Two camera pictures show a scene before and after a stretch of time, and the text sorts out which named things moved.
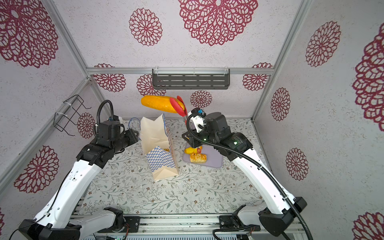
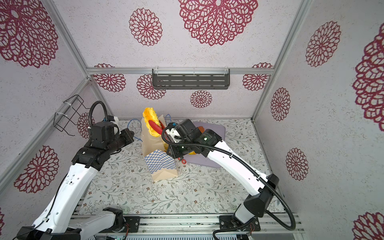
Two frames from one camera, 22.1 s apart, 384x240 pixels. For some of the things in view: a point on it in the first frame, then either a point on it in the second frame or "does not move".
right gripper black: x=194 y=141 to x=175 y=153
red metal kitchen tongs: x=179 y=106 to x=159 y=128
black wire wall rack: x=71 y=108 does not move
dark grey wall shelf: x=191 y=78 does not move
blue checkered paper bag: x=157 y=144 does not move
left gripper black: x=133 y=138 does not move
